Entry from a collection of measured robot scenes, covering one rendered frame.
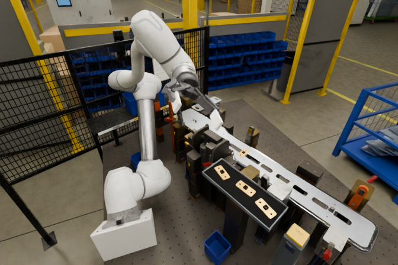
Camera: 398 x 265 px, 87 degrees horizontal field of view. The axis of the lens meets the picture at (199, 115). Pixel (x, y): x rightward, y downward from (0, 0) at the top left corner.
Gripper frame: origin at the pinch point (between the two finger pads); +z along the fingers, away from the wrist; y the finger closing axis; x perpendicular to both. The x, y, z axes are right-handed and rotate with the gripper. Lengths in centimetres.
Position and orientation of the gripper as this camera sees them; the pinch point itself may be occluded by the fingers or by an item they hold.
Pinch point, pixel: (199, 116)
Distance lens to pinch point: 56.0
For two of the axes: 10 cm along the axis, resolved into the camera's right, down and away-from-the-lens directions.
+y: 8.1, 3.5, 4.6
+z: 2.1, 5.6, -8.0
